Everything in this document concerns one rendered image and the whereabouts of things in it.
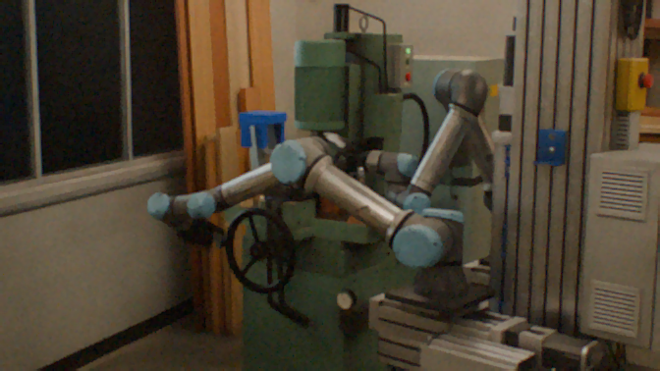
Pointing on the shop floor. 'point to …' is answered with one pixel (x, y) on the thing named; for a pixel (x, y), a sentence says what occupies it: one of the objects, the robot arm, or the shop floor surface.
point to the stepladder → (261, 133)
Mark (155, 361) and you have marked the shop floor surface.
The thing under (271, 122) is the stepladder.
